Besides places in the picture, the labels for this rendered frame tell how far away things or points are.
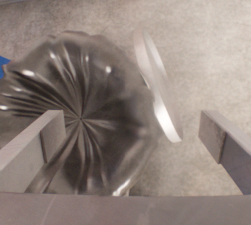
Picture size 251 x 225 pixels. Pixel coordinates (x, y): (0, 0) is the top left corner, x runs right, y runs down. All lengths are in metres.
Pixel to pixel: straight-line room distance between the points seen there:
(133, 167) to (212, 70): 0.89
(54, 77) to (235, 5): 1.19
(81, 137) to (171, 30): 0.90
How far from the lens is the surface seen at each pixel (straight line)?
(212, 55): 1.25
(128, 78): 0.48
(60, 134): 0.16
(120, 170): 0.47
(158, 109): 0.62
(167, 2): 1.36
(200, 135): 0.17
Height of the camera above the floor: 1.12
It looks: 80 degrees down
